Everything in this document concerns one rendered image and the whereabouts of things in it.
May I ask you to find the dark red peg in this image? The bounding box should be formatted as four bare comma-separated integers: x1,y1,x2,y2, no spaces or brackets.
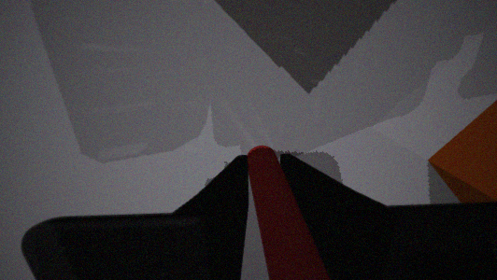
247,146,331,280

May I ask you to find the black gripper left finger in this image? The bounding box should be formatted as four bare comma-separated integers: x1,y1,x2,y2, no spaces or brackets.
21,155,249,280

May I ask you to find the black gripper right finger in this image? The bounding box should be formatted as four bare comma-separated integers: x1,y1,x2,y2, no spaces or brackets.
280,154,497,280

